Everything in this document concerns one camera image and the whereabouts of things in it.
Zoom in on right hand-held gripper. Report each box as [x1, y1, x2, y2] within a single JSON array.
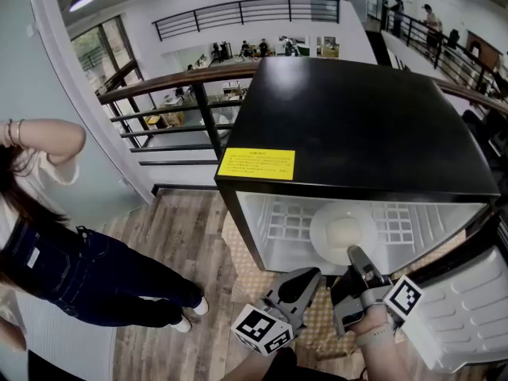
[[331, 245, 424, 337]]

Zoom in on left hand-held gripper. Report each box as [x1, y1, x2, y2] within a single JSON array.
[[231, 267, 322, 356]]

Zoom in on black mini fridge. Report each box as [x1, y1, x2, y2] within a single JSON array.
[[214, 56, 508, 373]]

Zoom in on person's right forearm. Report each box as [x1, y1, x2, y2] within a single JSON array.
[[360, 340, 417, 381]]

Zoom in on person's right hand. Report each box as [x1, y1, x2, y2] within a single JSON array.
[[352, 303, 396, 336]]

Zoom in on beige checked tablecloth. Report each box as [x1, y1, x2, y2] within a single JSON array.
[[221, 212, 469, 361]]

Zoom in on white plate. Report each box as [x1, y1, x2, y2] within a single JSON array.
[[309, 201, 378, 266]]

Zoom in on pale wristband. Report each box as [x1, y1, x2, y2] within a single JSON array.
[[358, 326, 394, 348]]

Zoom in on person's black shirt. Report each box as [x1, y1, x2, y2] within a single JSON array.
[[220, 346, 350, 381]]

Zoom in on yellow label sticker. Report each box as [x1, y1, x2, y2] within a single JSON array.
[[217, 147, 297, 181]]

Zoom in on wooden topped black railing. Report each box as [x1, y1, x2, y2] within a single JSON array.
[[97, 62, 508, 167]]

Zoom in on black metal railing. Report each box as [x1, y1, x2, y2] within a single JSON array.
[[379, 4, 508, 94], [152, 0, 341, 42]]

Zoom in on dark framed window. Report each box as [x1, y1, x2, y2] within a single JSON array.
[[70, 15, 144, 95]]

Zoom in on frosted glass door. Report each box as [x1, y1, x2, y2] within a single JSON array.
[[0, 0, 148, 230]]

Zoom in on white wire shelf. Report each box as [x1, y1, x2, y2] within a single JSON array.
[[267, 202, 414, 246]]

